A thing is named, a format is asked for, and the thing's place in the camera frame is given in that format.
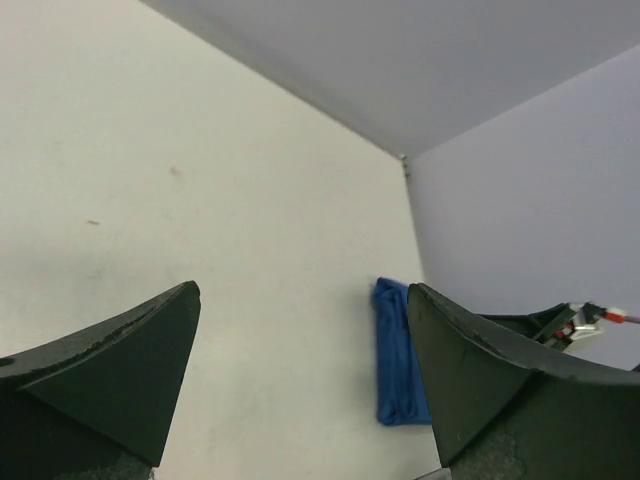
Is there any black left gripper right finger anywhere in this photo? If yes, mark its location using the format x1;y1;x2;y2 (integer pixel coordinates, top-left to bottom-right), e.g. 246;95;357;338
408;284;639;479

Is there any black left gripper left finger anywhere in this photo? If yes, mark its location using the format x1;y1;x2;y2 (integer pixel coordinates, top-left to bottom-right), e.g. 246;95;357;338
1;281;201;479

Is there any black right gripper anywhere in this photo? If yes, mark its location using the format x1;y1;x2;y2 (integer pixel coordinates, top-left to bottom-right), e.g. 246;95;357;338
481;302;607;353

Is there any blue surgical drape cloth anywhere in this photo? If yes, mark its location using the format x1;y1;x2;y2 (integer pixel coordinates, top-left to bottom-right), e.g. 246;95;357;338
371;277;432;427

